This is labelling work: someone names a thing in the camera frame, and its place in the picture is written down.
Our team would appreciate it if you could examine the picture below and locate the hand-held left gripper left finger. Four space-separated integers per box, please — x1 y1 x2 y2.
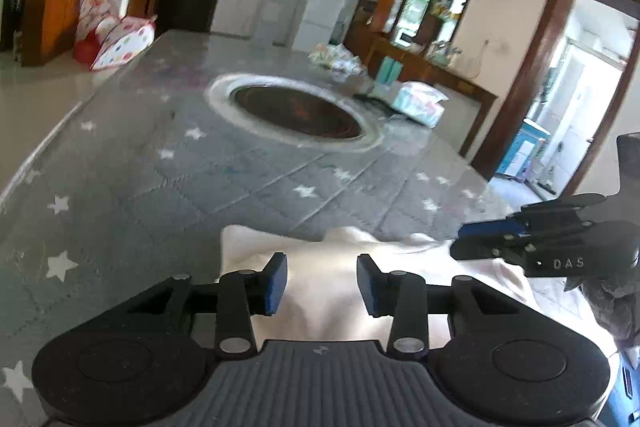
127 252 289 360

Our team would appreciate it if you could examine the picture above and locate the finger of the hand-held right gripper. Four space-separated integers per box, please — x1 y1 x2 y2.
457 193 608 240
449 234 536 264

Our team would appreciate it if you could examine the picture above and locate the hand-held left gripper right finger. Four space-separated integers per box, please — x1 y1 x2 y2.
356 253 518 362

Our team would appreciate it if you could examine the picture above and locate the white cloth garment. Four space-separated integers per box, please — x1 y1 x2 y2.
220 226 618 358

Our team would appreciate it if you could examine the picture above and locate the light blue cabinet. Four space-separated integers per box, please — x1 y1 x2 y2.
495 119 551 180

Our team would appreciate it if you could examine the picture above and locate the wooden sideboard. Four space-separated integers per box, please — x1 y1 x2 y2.
367 32 499 158

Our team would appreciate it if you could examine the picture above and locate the soft tissue pack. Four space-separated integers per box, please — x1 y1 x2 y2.
392 81 449 128

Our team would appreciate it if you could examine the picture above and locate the round built-in induction cooker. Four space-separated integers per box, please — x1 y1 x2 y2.
207 74 383 154

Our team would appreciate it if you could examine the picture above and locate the black flat device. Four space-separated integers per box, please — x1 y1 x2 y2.
354 92 396 114

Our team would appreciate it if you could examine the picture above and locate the grey star-patterned table mat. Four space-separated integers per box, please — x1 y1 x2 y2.
0 29 516 427

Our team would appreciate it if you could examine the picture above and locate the glass jar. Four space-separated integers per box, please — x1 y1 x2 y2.
425 41 458 65

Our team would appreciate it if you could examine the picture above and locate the crumpled plastic bag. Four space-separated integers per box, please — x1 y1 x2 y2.
309 43 366 76

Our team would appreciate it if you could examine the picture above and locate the white water dispenser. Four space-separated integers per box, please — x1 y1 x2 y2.
255 0 291 45

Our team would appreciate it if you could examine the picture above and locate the white refrigerator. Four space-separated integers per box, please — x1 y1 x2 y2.
292 0 353 52

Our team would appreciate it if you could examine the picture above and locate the polka dot play tent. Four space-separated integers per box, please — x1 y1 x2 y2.
75 0 156 72

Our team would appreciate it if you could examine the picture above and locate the red toy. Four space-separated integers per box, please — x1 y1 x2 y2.
74 38 101 62

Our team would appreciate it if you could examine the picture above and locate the dark wooden door frame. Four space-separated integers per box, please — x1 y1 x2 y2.
472 0 640 198

